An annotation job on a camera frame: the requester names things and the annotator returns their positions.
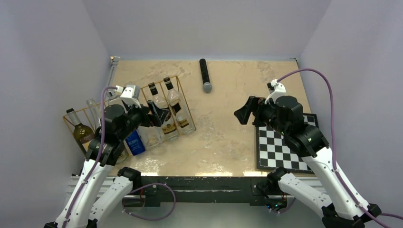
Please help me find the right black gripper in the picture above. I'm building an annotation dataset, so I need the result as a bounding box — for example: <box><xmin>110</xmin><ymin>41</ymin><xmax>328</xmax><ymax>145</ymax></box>
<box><xmin>234</xmin><ymin>95</ymin><xmax>288</xmax><ymax>135</ymax></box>

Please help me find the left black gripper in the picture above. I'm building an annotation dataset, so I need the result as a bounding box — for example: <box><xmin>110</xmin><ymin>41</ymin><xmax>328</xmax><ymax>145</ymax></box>
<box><xmin>118</xmin><ymin>99</ymin><xmax>168</xmax><ymax>140</ymax></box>

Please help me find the clear bottle round emblem label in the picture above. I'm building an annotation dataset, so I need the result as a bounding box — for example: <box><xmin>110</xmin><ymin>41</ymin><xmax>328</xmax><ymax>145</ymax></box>
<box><xmin>148</xmin><ymin>83</ymin><xmax>179</xmax><ymax>141</ymax></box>

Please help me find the clear square bottle gold label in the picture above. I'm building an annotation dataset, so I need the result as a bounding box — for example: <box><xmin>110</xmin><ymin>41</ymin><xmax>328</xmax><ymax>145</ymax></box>
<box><xmin>163</xmin><ymin>77</ymin><xmax>195</xmax><ymax>134</ymax></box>

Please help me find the clear round glass bottle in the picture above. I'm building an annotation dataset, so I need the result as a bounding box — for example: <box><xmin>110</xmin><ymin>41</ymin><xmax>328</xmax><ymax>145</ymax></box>
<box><xmin>137</xmin><ymin>126</ymin><xmax>163</xmax><ymax>150</ymax></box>

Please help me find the blue square bottle silver cap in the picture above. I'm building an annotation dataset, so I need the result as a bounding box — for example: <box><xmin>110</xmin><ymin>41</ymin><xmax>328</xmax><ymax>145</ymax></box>
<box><xmin>125</xmin><ymin>131</ymin><xmax>145</xmax><ymax>156</ymax></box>

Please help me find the clear bottle dark label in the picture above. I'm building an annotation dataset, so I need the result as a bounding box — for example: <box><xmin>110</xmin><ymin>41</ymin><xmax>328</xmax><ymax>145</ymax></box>
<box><xmin>86</xmin><ymin>98</ymin><xmax>128</xmax><ymax>164</ymax></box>

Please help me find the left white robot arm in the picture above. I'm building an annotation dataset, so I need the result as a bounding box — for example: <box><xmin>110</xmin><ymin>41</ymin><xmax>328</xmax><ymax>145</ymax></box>
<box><xmin>45</xmin><ymin>101</ymin><xmax>169</xmax><ymax>228</ymax></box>

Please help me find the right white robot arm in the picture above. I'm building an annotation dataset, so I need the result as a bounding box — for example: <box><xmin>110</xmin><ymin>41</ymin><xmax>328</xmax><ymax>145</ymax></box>
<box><xmin>234</xmin><ymin>95</ymin><xmax>382</xmax><ymax>228</ymax></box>

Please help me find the green wine bottle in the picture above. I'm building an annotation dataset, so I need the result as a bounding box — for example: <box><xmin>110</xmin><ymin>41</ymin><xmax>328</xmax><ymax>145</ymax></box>
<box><xmin>66</xmin><ymin>108</ymin><xmax>95</xmax><ymax>155</ymax></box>

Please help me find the black handheld microphone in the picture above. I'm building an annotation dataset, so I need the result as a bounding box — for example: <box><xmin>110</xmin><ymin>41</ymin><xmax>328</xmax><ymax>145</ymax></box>
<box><xmin>199</xmin><ymin>58</ymin><xmax>212</xmax><ymax>93</ymax></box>

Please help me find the black white chessboard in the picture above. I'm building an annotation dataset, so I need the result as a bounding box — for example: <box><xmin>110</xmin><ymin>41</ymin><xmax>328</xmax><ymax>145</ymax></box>
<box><xmin>255</xmin><ymin>126</ymin><xmax>313</xmax><ymax>174</ymax></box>

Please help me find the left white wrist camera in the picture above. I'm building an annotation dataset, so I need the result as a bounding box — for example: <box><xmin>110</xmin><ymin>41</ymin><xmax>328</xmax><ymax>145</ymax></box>
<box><xmin>115</xmin><ymin>85</ymin><xmax>141</xmax><ymax>108</ymax></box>

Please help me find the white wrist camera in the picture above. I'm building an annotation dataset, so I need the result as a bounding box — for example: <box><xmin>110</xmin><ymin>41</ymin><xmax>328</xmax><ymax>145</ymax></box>
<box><xmin>265</xmin><ymin>79</ymin><xmax>287</xmax><ymax>104</ymax></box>
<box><xmin>115</xmin><ymin>85</ymin><xmax>141</xmax><ymax>108</ymax></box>

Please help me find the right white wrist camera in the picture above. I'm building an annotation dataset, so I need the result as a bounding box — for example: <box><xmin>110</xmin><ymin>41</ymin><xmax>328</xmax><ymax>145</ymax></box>
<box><xmin>265</xmin><ymin>79</ymin><xmax>287</xmax><ymax>104</ymax></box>

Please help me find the gold wire wine rack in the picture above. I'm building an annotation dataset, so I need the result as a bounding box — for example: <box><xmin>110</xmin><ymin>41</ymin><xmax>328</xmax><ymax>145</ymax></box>
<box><xmin>63</xmin><ymin>76</ymin><xmax>194</xmax><ymax>156</ymax></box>

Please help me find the purple cable loop under table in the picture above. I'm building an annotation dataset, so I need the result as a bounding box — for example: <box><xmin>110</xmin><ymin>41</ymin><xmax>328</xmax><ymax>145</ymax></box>
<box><xmin>122</xmin><ymin>183</ymin><xmax>176</xmax><ymax>221</ymax></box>

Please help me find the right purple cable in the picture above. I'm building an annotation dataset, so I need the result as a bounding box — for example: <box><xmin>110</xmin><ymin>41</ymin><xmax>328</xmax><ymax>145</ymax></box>
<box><xmin>277</xmin><ymin>68</ymin><xmax>403</xmax><ymax>228</ymax></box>

